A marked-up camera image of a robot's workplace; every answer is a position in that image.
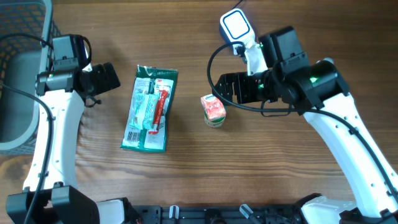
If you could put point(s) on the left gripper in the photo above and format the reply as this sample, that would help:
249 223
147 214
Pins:
104 84

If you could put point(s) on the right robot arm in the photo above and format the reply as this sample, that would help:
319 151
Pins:
319 93

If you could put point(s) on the green 3M gloves package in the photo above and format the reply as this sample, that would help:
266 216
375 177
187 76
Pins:
152 95

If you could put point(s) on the grey plastic mesh basket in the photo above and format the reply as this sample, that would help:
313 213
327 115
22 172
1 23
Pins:
27 30

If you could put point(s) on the white barcode scanner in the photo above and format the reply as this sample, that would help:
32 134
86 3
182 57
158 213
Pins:
235 27

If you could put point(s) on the green white can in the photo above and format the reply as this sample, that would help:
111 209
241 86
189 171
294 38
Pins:
214 122

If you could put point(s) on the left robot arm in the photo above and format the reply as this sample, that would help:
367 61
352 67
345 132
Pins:
50 194

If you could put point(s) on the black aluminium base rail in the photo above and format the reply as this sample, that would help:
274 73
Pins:
269 214

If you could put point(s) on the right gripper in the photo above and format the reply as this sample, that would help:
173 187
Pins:
242 80

